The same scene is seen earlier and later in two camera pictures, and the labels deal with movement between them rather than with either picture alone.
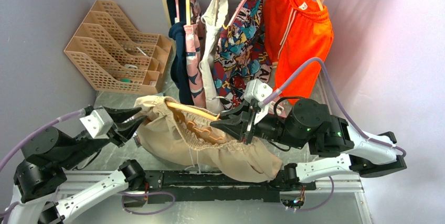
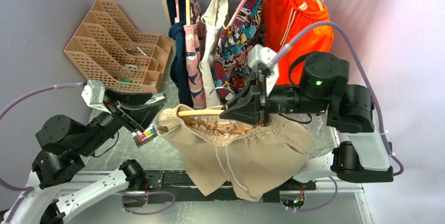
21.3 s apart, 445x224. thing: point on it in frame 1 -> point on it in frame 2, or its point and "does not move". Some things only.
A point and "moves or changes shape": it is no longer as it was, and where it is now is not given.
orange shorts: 297,29 does not move
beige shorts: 186,136 moves or changes shape
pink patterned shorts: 194,53 does not move
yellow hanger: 188,3 does not move
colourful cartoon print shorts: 242,52 does not move
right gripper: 235,127 -> 246,108
